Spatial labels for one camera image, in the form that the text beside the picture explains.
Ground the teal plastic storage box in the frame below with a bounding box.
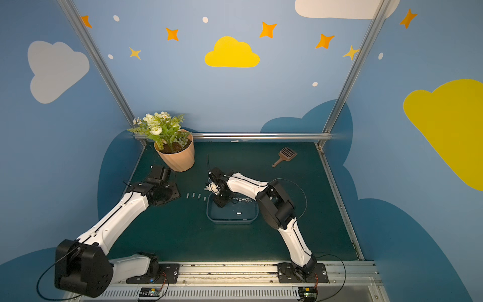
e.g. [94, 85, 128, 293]
[206, 193, 259, 225]

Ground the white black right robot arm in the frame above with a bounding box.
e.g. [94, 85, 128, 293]
[205, 167, 317, 278]

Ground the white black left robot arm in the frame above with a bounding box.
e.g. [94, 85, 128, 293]
[54, 166, 180, 298]

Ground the terracotta ribbed flower pot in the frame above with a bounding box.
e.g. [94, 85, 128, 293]
[154, 130, 195, 172]

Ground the artificial white flower plant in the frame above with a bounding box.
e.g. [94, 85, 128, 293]
[128, 111, 192, 154]

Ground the brown grid brush tool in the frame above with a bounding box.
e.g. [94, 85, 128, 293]
[272, 147, 298, 167]

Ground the left green circuit board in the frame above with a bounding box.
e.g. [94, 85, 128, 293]
[138, 287, 162, 299]

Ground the green circuit board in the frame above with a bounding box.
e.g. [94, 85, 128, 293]
[298, 287, 318, 302]
[138, 287, 162, 299]

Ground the right green circuit board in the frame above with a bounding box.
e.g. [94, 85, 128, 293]
[298, 287, 318, 302]

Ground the aluminium back frame rail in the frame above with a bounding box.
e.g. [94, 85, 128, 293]
[133, 131, 333, 142]

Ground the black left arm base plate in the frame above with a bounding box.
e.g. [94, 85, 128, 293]
[126, 263, 180, 284]

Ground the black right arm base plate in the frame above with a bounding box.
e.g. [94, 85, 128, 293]
[276, 262, 329, 284]

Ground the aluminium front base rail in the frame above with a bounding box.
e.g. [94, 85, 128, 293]
[95, 260, 389, 301]

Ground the aluminium left corner post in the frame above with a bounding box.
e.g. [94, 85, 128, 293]
[57, 0, 135, 128]

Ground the aluminium corner post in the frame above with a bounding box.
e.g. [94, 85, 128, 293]
[316, 0, 399, 151]
[57, 0, 135, 128]

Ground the aluminium right corner post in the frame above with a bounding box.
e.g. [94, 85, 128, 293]
[316, 0, 399, 151]

